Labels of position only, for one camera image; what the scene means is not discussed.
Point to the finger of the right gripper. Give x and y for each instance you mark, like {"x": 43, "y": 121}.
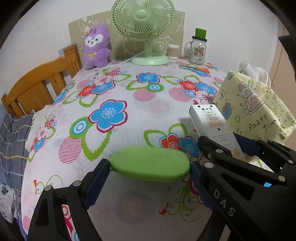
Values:
{"x": 217, "y": 154}
{"x": 278, "y": 158}

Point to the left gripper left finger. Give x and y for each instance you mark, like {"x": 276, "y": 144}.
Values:
{"x": 48, "y": 220}

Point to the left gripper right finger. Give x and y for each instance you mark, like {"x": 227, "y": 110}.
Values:
{"x": 254, "y": 203}

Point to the green oval case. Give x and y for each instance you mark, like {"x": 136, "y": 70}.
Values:
{"x": 151, "y": 163}

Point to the white standing fan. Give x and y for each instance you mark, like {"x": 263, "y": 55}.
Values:
{"x": 255, "y": 72}

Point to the yellow cartoon wrapped box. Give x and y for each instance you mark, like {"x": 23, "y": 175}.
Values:
{"x": 253, "y": 110}

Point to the orange scissors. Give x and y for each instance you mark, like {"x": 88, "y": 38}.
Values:
{"x": 205, "y": 70}

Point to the glass mason jar mug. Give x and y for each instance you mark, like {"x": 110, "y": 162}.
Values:
{"x": 195, "y": 50}

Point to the grey plaid bedding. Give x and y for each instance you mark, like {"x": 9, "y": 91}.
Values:
{"x": 14, "y": 156}

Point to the cotton swab container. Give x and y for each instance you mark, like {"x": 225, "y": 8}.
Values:
{"x": 172, "y": 51}

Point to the floral tablecloth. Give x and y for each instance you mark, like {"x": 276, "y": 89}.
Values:
{"x": 104, "y": 111}

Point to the wooden bed headboard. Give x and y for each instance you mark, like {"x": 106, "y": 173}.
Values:
{"x": 30, "y": 92}

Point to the green desk fan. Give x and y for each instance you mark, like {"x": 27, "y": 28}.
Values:
{"x": 144, "y": 21}

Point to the purple plush bunny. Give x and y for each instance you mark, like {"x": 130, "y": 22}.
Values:
{"x": 96, "y": 47}

